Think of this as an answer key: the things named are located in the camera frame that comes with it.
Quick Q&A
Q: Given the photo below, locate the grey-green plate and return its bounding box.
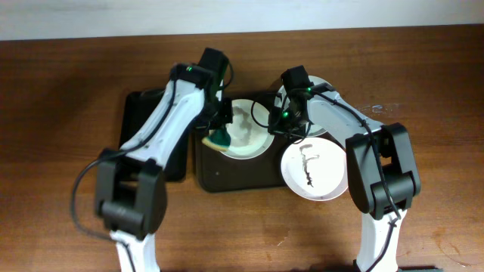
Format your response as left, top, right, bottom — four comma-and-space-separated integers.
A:
274, 76, 328, 137

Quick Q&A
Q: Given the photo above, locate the green yellow sponge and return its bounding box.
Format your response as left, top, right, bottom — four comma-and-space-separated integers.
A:
202, 126, 231, 152

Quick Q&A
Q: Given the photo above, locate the white plate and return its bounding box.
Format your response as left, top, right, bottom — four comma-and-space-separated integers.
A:
222, 99, 275, 160

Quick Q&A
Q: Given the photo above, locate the pink plate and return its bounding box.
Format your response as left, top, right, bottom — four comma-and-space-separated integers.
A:
281, 138, 349, 201

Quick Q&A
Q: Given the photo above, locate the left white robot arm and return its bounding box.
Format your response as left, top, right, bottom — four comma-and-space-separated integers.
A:
93, 48, 232, 271

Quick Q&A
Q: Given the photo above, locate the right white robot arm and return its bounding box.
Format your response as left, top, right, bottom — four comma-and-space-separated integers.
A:
268, 66, 421, 271

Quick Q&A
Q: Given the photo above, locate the dark brown serving tray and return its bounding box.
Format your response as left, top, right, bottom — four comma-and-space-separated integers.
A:
194, 92, 290, 193

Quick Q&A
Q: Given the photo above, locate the small black tray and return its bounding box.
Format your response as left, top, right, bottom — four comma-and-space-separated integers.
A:
119, 88, 189, 182

